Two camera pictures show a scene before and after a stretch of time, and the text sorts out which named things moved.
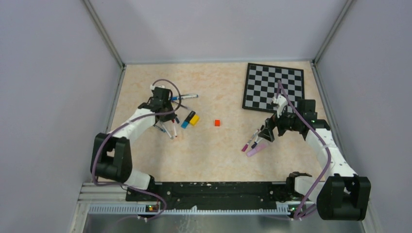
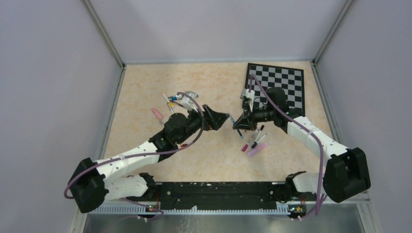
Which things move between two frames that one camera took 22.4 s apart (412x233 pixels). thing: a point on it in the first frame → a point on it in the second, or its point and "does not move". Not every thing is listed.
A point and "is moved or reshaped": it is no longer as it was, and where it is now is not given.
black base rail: (191, 193) does not move
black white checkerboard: (260, 87) does not move
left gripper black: (169, 117) → (213, 120)
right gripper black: (267, 132) → (247, 121)
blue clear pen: (187, 96) does not move
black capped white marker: (255, 143) is moved or reshaped
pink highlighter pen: (252, 152) does not move
